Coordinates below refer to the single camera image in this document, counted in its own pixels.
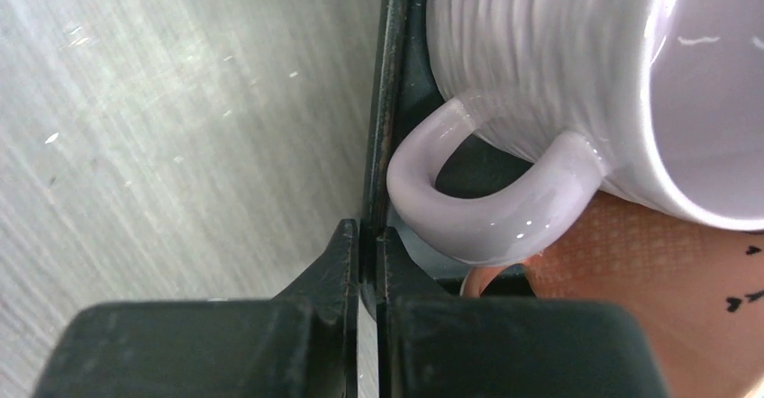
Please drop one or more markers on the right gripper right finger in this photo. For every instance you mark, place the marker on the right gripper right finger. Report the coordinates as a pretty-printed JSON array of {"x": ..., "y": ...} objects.
[{"x": 435, "y": 344}]

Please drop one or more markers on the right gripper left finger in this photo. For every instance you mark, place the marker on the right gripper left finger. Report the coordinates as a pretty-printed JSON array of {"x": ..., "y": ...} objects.
[{"x": 300, "y": 343}]

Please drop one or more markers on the lilac ribbed mug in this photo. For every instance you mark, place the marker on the lilac ribbed mug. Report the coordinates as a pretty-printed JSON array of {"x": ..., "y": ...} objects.
[{"x": 546, "y": 102}]

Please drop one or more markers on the salmon pink mug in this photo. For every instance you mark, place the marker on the salmon pink mug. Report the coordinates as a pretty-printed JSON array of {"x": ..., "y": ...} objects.
[{"x": 695, "y": 290}]

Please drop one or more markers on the black plastic tray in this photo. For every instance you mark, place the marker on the black plastic tray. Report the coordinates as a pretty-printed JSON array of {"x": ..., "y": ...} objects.
[{"x": 404, "y": 95}]

